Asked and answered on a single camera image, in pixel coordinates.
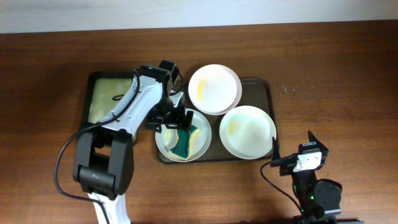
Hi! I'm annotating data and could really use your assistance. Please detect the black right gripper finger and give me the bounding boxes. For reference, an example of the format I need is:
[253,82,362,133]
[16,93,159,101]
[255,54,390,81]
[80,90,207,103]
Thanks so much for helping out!
[308,130,323,146]
[271,138,280,161]

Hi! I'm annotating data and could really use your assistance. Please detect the pale green plate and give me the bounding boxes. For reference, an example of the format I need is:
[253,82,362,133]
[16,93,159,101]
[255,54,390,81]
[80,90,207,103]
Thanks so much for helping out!
[155,108,212,162]

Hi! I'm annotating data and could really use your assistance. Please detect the green and yellow sponge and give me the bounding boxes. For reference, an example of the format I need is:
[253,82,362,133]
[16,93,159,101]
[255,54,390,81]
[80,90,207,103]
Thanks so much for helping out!
[164,126,200,161]

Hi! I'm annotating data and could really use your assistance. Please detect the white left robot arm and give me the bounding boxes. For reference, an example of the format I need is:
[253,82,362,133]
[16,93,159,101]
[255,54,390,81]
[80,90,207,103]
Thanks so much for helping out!
[73,60,193,223]

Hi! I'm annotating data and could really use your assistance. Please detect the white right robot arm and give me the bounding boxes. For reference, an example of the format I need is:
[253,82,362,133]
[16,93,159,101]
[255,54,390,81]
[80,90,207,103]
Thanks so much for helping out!
[271,131,343,223]

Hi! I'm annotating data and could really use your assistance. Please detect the black soapy water tray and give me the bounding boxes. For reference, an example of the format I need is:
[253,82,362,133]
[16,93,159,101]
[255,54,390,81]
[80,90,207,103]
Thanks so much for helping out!
[80,72,133,128]

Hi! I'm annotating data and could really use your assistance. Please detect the dark brown serving tray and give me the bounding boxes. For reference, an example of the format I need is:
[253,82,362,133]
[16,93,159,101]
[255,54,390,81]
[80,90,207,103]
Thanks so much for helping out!
[154,77,280,164]

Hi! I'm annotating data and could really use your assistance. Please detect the cream white plate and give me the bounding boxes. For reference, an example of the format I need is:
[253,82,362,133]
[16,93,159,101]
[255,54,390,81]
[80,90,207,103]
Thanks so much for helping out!
[219,106,277,160]

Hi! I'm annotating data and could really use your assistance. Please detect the pink plate with yellow stain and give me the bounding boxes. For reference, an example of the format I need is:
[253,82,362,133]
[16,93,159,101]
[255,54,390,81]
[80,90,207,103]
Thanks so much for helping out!
[188,64,243,115]

